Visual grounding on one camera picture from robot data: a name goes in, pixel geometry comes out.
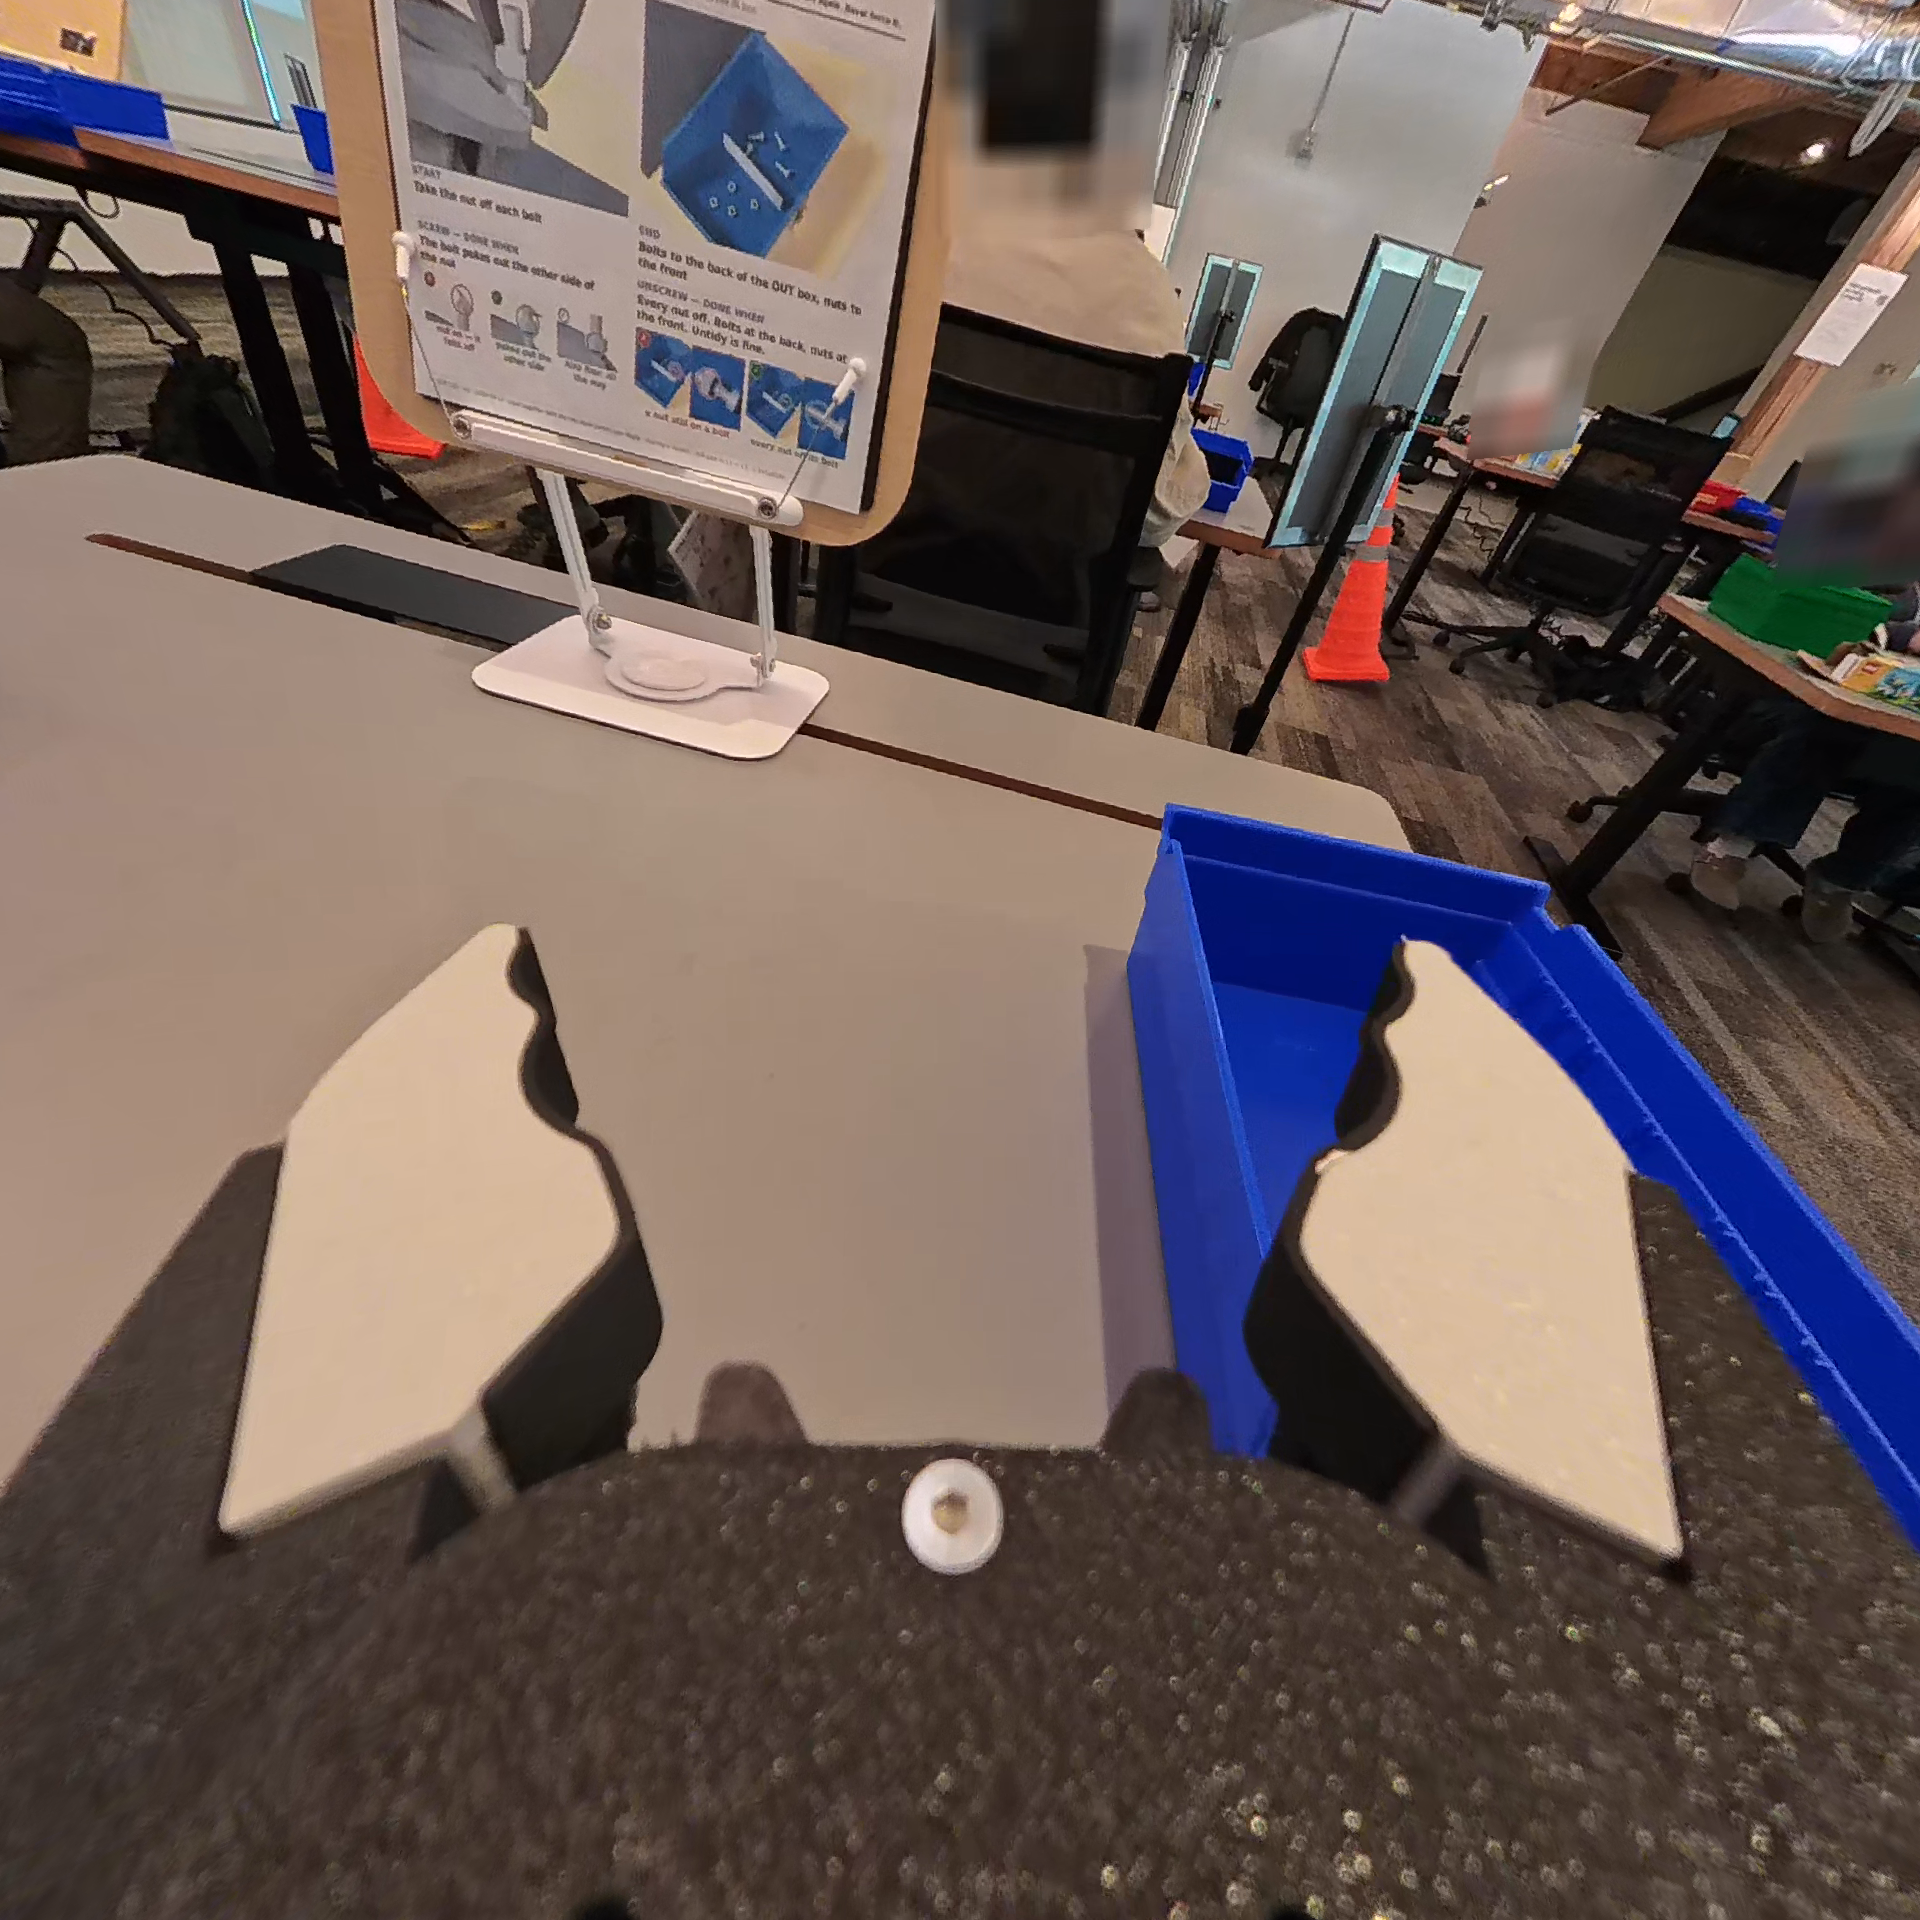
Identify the black backpack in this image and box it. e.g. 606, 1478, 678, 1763
141, 342, 278, 490

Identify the black mesh office chair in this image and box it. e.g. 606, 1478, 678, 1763
808, 307, 1202, 723

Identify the orange traffic cone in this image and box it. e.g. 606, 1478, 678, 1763
1302, 481, 1402, 688
352, 336, 452, 461

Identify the grey-top table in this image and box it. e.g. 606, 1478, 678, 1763
1135, 502, 1397, 752

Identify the blue plastic bin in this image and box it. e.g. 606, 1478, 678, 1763
1125, 804, 1920, 1555

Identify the white wall sign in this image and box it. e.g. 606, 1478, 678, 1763
1791, 267, 1870, 365

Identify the black table cable cover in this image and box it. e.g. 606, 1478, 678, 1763
246, 544, 577, 649

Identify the green plastic bin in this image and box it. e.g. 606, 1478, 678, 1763
1710, 556, 1892, 664

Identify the blue storage bin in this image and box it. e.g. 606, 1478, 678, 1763
0, 52, 168, 153

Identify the small teal partition panel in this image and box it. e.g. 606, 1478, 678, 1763
1184, 257, 1263, 372

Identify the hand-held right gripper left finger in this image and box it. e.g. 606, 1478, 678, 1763
216, 922, 664, 1539

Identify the wooden-top table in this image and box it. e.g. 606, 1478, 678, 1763
1529, 593, 1920, 963
0, 129, 392, 513

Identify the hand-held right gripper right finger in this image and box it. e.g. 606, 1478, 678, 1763
1241, 938, 1688, 1574

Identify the printed paper sheet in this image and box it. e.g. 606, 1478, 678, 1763
668, 510, 751, 633

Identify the black chair with jacket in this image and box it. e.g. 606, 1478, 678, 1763
1253, 307, 1348, 466

